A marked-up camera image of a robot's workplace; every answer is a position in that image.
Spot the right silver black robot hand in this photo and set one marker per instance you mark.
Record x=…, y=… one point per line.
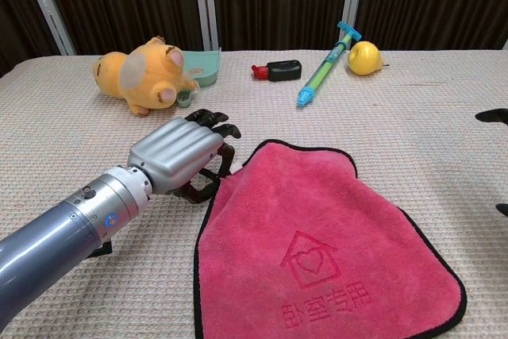
x=496, y=116

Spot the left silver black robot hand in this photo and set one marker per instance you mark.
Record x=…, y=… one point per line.
x=174, y=152

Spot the pink towel with black trim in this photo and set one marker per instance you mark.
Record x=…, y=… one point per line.
x=317, y=216

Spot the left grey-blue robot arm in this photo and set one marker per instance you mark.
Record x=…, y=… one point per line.
x=59, y=232

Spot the beige woven tablecloth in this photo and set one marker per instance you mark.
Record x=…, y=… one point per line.
x=99, y=136

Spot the yellow plush animal toy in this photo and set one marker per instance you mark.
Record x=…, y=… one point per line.
x=147, y=77

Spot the teal green dustpan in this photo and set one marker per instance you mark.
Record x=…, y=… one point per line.
x=202, y=67

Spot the black and red clip device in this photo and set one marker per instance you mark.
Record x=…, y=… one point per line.
x=283, y=71

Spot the yellow pear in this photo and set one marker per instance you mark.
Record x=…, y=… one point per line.
x=365, y=57

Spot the green blue toy water squirter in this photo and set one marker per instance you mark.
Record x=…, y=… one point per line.
x=319, y=77

